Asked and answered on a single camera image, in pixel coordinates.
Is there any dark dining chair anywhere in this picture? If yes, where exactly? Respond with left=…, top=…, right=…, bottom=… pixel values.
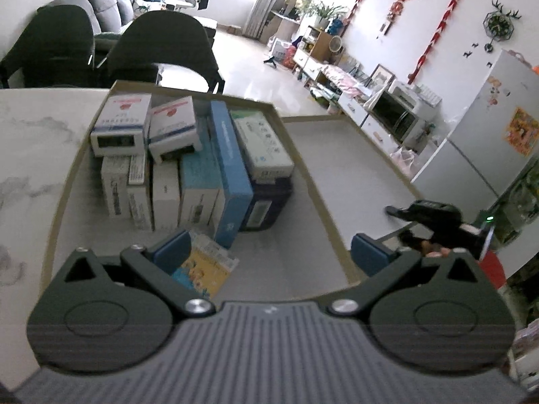
left=0, top=5, right=96, bottom=90
left=105, top=10, right=227, bottom=94

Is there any wooden shelf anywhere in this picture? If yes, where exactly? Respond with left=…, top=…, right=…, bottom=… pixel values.
left=300, top=25, right=345, bottom=65

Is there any white refrigerator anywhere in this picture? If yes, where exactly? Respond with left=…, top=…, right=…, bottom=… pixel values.
left=410, top=48, right=539, bottom=220

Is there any teal white medicine box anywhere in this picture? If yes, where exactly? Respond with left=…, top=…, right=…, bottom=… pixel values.
left=178, top=151, right=227, bottom=229

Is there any cardboard box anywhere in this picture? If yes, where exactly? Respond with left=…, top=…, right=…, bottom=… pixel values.
left=42, top=80, right=363, bottom=306

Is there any dark purple box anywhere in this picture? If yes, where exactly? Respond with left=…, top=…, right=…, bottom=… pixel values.
left=239, top=176, right=294, bottom=233

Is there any antler wall clock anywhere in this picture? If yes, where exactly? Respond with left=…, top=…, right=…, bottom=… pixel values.
left=481, top=0, right=524, bottom=54

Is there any white marble desktop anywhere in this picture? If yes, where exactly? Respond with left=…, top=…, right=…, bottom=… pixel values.
left=0, top=88, right=481, bottom=388

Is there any plastic bag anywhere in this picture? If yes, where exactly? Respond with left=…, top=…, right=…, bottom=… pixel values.
left=388, top=145, right=422, bottom=178

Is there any blue cartoon medicine box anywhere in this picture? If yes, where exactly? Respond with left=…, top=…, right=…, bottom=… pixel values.
left=209, top=100, right=255, bottom=250

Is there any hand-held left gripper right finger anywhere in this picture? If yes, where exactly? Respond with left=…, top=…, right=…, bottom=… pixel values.
left=327, top=232, right=479, bottom=317

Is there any microwave oven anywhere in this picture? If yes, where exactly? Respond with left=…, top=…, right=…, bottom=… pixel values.
left=370, top=82, right=444, bottom=144

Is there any white TV cabinet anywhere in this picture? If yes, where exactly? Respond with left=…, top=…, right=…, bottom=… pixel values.
left=292, top=45, right=406, bottom=153

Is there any yellow fridge poster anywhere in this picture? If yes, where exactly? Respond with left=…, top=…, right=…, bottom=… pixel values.
left=502, top=107, right=539, bottom=157

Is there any small standing framed picture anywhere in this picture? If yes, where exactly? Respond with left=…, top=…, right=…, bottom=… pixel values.
left=369, top=64, right=397, bottom=92

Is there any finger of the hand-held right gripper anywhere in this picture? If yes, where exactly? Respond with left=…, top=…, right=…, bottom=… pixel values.
left=384, top=204, right=417, bottom=222

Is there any grey curtain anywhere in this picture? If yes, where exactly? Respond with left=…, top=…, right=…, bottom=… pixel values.
left=243, top=0, right=303, bottom=43

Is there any cardboard box lid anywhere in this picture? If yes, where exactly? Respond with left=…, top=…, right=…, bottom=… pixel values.
left=280, top=115, right=427, bottom=242

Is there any yellow cartoon box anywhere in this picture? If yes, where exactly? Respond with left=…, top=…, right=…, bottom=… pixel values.
left=169, top=229, right=239, bottom=300

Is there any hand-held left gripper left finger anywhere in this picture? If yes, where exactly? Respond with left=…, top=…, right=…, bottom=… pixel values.
left=63, top=229, right=214, bottom=319

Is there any long plain white box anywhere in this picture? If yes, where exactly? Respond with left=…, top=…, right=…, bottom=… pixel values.
left=152, top=159, right=183, bottom=233

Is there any potted plant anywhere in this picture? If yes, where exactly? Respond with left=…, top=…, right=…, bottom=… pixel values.
left=300, top=0, right=349, bottom=31

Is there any pink floral cloth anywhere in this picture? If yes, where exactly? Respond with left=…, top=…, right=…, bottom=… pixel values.
left=323, top=66, right=372, bottom=98

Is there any grey sofa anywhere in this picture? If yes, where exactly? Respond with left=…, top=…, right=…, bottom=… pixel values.
left=40, top=0, right=143, bottom=38

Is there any small white red box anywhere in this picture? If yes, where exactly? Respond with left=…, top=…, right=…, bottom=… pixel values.
left=90, top=94, right=153, bottom=159
left=147, top=95, right=203, bottom=166

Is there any red string hanging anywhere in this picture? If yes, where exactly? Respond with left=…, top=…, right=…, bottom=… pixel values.
left=346, top=0, right=378, bottom=39
left=405, top=0, right=473, bottom=86

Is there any white green medicine box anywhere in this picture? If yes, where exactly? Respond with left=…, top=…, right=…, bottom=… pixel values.
left=232, top=115, right=295, bottom=182

